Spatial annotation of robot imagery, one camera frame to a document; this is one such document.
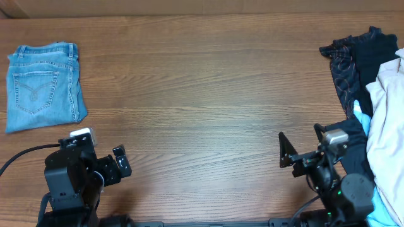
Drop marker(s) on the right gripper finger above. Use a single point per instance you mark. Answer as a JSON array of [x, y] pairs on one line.
[[287, 151], [320, 131]]

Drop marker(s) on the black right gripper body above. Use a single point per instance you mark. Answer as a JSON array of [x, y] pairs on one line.
[[323, 174]]

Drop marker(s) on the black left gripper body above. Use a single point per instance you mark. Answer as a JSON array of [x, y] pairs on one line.
[[110, 173]]

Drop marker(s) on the light blue denim jeans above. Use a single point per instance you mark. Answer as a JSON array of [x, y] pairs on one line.
[[43, 87]]

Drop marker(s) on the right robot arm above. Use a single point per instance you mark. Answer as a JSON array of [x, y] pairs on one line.
[[339, 201]]

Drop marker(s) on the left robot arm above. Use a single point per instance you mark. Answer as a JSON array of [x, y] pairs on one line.
[[76, 178]]

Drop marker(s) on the dark navy garment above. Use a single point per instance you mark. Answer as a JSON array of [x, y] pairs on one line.
[[355, 159]]

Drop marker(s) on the pale pink garment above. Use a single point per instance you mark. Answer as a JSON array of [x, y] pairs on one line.
[[385, 138]]

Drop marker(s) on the black patterned garment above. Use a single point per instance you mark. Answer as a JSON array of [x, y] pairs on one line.
[[355, 62]]

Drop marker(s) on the light blue shirt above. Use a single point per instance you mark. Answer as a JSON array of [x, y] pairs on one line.
[[380, 216]]

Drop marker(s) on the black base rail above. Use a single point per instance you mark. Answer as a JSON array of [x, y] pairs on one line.
[[273, 222]]

